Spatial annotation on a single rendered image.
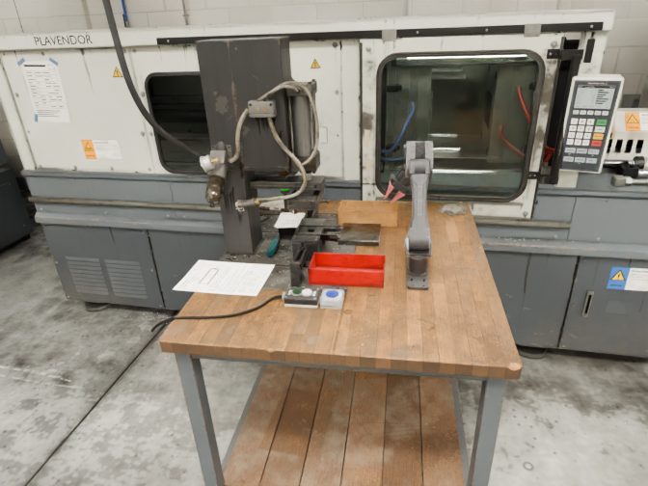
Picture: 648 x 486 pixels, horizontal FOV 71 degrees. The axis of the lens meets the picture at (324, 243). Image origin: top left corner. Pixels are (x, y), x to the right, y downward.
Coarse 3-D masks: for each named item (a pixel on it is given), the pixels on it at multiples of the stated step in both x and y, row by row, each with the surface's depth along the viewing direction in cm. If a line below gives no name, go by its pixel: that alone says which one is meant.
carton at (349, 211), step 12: (348, 204) 203; (360, 204) 202; (372, 204) 202; (384, 204) 201; (396, 204) 200; (348, 216) 193; (360, 216) 192; (372, 216) 192; (384, 216) 191; (396, 216) 190
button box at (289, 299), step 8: (288, 288) 146; (304, 288) 146; (312, 288) 146; (280, 296) 145; (288, 296) 142; (296, 296) 142; (304, 296) 142; (312, 296) 142; (264, 304) 143; (288, 304) 142; (296, 304) 142; (304, 304) 141; (312, 304) 141; (240, 312) 139; (168, 320) 139; (152, 328) 141
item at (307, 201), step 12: (252, 180) 165; (264, 180) 169; (276, 180) 168; (288, 180) 168; (300, 180) 163; (312, 180) 163; (324, 180) 166; (312, 192) 161; (288, 204) 159; (300, 204) 158; (312, 204) 157
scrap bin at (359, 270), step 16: (320, 256) 161; (336, 256) 160; (352, 256) 159; (368, 256) 158; (384, 256) 158; (320, 272) 151; (336, 272) 150; (352, 272) 149; (368, 272) 148; (384, 272) 153
